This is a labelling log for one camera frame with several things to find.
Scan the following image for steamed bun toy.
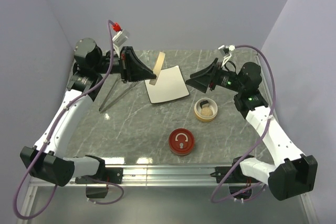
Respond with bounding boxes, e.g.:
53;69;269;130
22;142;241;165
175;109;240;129
201;107;213;117

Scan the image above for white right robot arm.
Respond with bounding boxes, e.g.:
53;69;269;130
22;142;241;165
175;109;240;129
185;45;318;203

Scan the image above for steel-lined red bowl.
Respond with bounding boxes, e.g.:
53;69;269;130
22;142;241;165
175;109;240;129
170;145;194;156

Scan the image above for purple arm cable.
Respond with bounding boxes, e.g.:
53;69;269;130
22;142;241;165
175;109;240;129
12;19;124;220
211;45;276;204

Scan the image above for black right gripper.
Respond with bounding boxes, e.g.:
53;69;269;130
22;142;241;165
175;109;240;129
185;58;244;93

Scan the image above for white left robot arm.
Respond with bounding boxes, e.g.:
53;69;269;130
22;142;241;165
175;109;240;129
20;20;157;186

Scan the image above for red round lid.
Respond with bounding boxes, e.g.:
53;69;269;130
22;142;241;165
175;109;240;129
169;128;195;148

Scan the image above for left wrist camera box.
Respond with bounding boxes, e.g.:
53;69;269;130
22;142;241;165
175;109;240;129
74;38;102;69

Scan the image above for beige white-lined bowl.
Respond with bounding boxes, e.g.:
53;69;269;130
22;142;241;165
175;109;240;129
194;98;218;122

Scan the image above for beige round lid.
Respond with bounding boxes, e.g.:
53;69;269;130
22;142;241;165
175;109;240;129
149;51;165;86

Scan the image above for white square plate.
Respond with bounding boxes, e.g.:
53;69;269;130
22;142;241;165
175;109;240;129
144;66;190;104

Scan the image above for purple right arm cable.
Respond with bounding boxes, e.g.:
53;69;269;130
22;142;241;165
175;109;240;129
211;45;276;204

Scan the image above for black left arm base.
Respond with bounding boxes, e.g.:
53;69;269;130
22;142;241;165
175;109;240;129
75;167;123;200

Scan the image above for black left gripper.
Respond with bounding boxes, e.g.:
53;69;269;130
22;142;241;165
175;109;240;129
94;46;156;84

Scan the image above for salmon sushi roll toy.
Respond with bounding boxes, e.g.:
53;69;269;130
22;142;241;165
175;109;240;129
199;100;209;109

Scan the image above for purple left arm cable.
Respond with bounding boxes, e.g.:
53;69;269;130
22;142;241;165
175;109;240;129
12;19;124;220

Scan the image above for metal food tongs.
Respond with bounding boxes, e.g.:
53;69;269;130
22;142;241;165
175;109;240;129
98;79;139;113

